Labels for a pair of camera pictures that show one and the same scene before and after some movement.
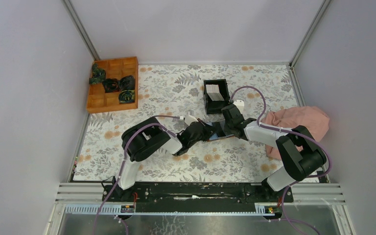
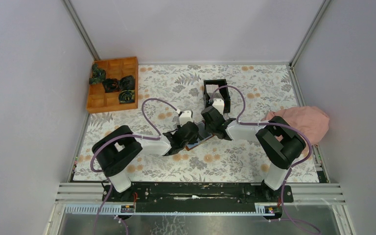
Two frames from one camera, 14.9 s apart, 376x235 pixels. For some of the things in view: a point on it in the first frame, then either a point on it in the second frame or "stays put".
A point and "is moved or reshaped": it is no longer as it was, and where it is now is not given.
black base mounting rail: (193, 197) stays put
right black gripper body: (228, 128) -> (209, 129)
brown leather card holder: (219, 130) is moved or reshaped
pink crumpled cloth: (312, 119) stays put
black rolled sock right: (127, 82) stays put
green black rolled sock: (127, 96) stays put
